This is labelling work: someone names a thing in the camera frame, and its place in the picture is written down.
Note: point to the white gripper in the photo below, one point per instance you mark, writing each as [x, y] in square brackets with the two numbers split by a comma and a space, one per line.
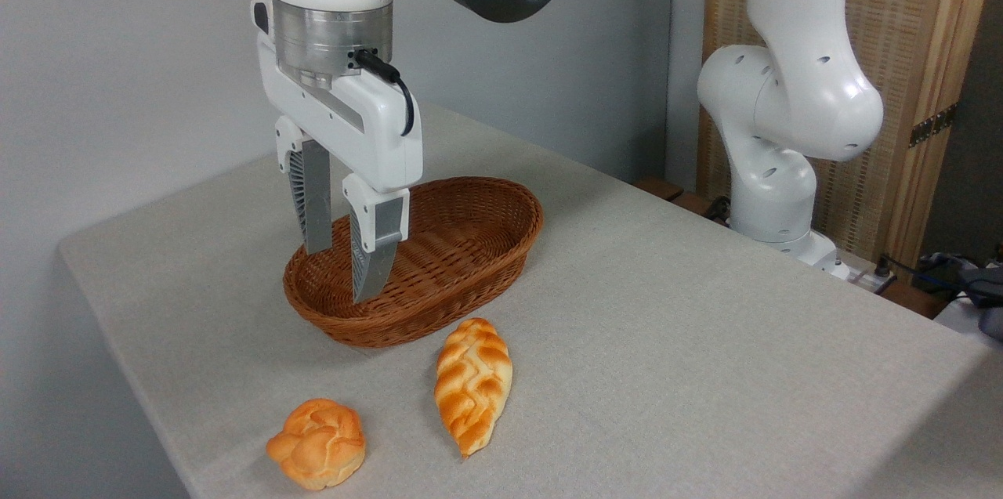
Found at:
[368, 131]

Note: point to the round knotted bread roll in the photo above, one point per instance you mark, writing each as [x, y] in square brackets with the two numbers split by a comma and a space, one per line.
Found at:
[317, 444]

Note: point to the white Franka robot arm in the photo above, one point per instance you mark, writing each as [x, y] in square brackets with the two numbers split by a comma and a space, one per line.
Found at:
[787, 95]

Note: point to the brown wicker oval basket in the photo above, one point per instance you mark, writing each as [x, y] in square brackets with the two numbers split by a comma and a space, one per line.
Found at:
[458, 256]

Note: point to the long braided bread loaf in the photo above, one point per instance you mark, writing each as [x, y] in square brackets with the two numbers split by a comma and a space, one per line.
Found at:
[472, 385]

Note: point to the metal screen hinge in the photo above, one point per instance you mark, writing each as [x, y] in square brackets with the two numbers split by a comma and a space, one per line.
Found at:
[932, 125]

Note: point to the wooden folding screen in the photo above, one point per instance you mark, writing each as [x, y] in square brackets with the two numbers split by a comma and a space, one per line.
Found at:
[917, 29]

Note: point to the grey cloth bundle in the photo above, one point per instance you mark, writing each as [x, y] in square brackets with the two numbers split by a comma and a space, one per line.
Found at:
[987, 303]

